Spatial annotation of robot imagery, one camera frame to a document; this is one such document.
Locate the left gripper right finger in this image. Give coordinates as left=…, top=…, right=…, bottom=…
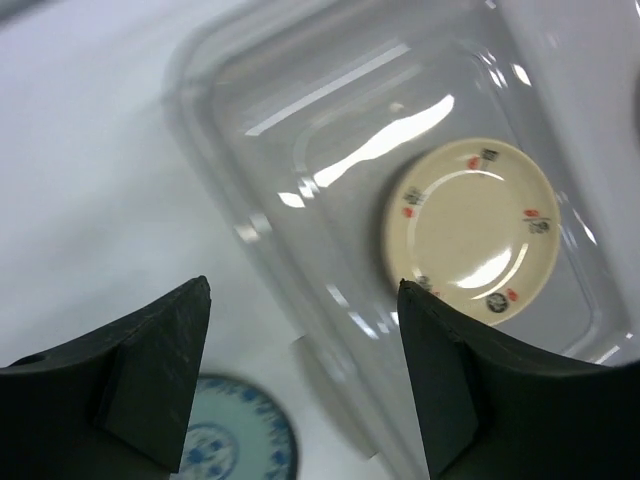
left=397, top=280, right=639, bottom=479

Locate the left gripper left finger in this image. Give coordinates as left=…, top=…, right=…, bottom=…
left=1, top=276, right=211, bottom=479

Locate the blue floral plate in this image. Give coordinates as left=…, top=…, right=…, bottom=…
left=171, top=375, right=299, bottom=480

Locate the cream plate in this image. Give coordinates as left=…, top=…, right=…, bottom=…
left=381, top=138, right=561, bottom=326

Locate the clear plastic bin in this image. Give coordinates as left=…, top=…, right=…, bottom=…
left=166, top=1, right=639, bottom=479

